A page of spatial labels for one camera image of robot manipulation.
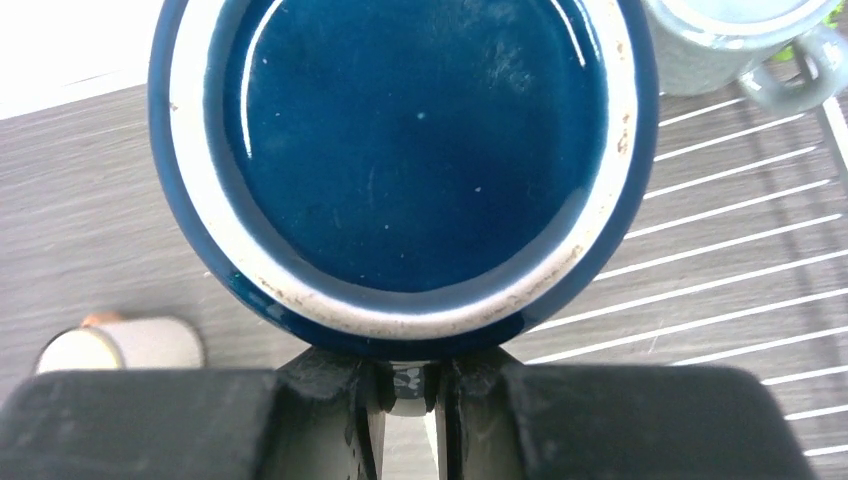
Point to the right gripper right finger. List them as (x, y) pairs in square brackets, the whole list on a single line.
[(500, 419)]

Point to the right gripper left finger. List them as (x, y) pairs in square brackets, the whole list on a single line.
[(316, 417)]

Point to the white fluted bowl cup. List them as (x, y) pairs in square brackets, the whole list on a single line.
[(148, 343)]

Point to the navy blue mug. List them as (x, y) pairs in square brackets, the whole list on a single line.
[(403, 180)]

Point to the grey patterned mug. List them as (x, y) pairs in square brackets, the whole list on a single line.
[(703, 46)]

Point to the wire dish rack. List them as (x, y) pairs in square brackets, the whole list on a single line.
[(737, 257)]

